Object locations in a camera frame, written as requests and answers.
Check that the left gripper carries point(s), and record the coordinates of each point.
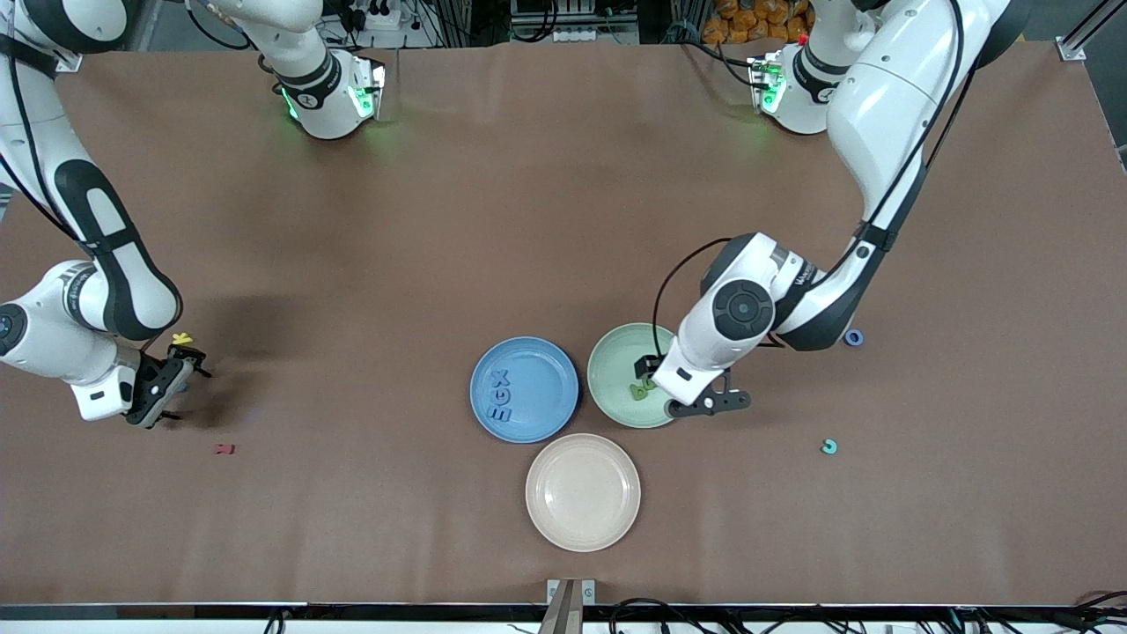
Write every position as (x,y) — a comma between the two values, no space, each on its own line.
(652,364)

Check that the orange fruit bag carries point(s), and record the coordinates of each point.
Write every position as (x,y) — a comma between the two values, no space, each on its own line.
(748,22)

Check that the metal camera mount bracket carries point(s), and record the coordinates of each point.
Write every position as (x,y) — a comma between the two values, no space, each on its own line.
(570,608)

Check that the green round plate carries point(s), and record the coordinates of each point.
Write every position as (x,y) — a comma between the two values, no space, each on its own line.
(616,352)

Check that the blue foam letter E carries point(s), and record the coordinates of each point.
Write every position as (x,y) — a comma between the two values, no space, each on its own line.
(500,410)

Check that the beige round plate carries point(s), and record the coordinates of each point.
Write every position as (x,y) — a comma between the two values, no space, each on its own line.
(583,493)

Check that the blue round plate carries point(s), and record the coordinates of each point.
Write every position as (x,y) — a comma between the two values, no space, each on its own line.
(546,396)

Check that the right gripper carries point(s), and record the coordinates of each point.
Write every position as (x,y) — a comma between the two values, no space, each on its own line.
(173,358)

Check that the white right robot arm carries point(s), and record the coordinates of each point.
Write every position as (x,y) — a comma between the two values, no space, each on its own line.
(53,352)

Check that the brown table cover sheet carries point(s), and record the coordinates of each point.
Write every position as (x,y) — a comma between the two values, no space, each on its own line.
(563,220)

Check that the blue foam letter X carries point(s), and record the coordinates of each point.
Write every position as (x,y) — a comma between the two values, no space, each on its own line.
(503,377)

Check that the white power strip with plugs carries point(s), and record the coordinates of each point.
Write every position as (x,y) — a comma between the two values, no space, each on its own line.
(379,18)

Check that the blue foam letter O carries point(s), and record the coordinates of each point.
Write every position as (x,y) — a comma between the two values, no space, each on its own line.
(848,338)

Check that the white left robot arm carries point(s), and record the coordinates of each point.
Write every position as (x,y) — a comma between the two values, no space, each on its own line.
(889,106)

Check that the aluminium frame profile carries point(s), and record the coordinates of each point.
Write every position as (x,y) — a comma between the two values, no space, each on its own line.
(1074,48)
(69,60)

